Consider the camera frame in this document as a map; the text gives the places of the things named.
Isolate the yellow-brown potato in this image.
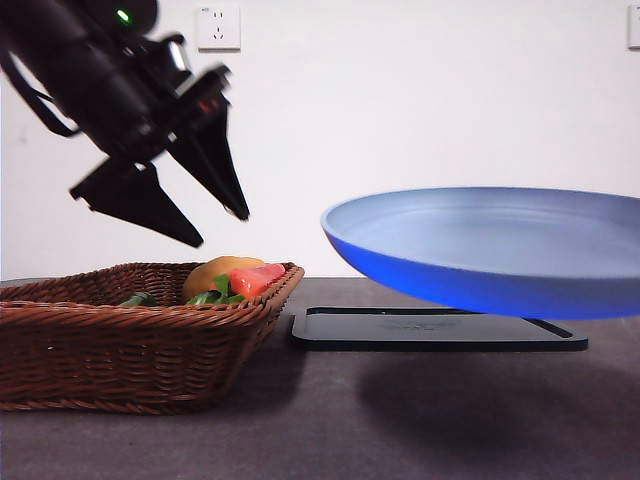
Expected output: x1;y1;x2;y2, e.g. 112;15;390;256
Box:
182;255;266;304

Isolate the blue round plate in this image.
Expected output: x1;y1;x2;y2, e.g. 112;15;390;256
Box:
319;186;640;321

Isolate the orange carrot with green leaves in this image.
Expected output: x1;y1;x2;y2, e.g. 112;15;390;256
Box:
186;263;287;307

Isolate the green chili pepper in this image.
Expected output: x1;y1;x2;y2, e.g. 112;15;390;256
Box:
118;292;160;308

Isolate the brown wicker basket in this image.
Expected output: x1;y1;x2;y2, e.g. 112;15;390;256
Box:
0;262;306;416

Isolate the black flat tray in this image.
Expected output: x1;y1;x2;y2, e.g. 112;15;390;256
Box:
289;306;590;353

